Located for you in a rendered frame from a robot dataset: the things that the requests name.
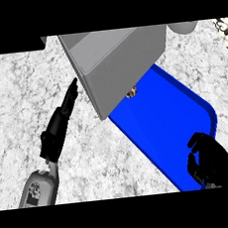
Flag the brown cupcake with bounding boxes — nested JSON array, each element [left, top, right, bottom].
[[124, 84, 139, 100]]

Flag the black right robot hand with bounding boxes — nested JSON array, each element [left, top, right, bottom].
[[183, 128, 228, 191]]

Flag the blue tray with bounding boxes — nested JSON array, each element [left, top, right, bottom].
[[103, 57, 225, 199]]

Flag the black appliance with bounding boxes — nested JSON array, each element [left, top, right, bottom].
[[0, 36, 48, 56]]

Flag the pale grey round container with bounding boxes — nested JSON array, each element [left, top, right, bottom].
[[168, 20, 200, 37]]

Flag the grey cardboard box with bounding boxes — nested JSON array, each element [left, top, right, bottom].
[[57, 23, 176, 125]]

